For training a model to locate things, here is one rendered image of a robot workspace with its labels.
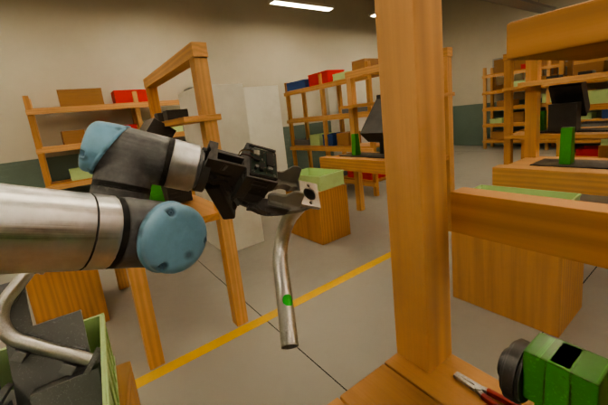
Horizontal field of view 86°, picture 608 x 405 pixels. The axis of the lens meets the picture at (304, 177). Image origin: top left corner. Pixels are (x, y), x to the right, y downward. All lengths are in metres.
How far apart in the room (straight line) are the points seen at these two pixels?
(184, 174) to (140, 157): 0.06
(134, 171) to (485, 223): 0.62
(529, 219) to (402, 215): 0.22
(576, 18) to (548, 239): 0.38
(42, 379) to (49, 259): 0.76
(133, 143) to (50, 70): 6.57
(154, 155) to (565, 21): 0.50
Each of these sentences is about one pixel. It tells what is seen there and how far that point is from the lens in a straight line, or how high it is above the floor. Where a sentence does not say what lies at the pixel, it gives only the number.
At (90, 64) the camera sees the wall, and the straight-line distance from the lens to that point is 7.11.
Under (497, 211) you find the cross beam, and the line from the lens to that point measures 0.72.
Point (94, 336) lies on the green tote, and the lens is 1.22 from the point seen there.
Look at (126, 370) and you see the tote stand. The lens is 1.23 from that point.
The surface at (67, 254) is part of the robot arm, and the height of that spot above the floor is 1.37.
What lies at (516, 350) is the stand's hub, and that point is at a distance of 0.52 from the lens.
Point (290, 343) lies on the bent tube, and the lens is 0.61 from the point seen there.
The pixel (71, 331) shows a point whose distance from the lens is 1.07.
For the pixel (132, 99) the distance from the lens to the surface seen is 6.54.
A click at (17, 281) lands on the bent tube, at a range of 1.03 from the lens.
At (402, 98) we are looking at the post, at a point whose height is 1.48.
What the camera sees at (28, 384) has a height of 0.92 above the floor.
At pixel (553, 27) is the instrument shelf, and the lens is 0.44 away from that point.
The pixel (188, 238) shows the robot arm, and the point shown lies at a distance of 0.37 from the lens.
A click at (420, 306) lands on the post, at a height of 1.04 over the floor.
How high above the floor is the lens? 1.46
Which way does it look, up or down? 11 degrees down
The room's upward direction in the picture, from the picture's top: 6 degrees counter-clockwise
